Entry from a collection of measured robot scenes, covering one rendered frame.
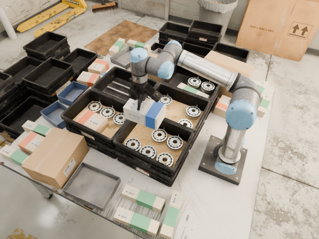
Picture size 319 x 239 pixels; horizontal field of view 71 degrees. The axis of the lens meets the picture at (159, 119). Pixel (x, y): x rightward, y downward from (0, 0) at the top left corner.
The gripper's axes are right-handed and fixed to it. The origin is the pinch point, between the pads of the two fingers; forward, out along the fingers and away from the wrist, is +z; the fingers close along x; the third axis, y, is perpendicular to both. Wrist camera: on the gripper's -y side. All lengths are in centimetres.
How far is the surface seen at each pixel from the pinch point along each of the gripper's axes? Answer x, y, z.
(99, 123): 6.2, 29.2, 20.3
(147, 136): -1.9, 0.1, 28.0
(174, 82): -60, 4, 28
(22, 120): -2, 139, 83
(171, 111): -29.3, -5.1, 28.0
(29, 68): -59, 180, 72
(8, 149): 41, 78, 34
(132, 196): 34.2, -8.4, 35.0
